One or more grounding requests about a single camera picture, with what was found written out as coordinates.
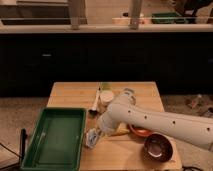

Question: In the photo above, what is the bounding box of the green bin in background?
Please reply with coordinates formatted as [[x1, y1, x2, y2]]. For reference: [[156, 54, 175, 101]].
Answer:
[[152, 12, 188, 24]]

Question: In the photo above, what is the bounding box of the black stand pole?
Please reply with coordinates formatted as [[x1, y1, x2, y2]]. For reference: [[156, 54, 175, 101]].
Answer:
[[19, 129, 27, 164]]

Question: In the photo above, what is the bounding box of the yellow banana toy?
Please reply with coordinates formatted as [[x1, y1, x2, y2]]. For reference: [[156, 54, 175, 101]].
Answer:
[[107, 131, 130, 137]]

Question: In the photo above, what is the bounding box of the grey blue towel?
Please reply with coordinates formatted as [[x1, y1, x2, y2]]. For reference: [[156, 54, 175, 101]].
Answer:
[[85, 128, 101, 148]]

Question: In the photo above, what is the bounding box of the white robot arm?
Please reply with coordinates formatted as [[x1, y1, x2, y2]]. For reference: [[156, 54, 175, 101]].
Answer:
[[97, 88, 213, 152]]

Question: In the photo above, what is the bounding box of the white round cup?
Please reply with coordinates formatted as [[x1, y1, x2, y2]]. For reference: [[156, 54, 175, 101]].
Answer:
[[100, 90, 114, 106]]

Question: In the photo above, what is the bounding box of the wooden table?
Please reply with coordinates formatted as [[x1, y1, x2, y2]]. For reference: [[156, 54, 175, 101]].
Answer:
[[47, 82, 182, 171]]

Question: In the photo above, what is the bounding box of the dark brown bowl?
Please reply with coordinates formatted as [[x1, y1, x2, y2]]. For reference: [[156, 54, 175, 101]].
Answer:
[[144, 134, 173, 162]]

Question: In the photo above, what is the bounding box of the green small object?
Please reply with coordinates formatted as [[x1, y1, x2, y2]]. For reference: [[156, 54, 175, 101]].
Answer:
[[101, 82, 110, 91]]

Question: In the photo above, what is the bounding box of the orange plate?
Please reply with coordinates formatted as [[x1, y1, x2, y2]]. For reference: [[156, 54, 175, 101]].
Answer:
[[129, 125, 152, 137]]

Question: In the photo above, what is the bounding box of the green plastic tray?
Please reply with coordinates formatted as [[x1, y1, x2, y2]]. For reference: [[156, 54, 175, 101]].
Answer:
[[21, 108, 86, 171]]

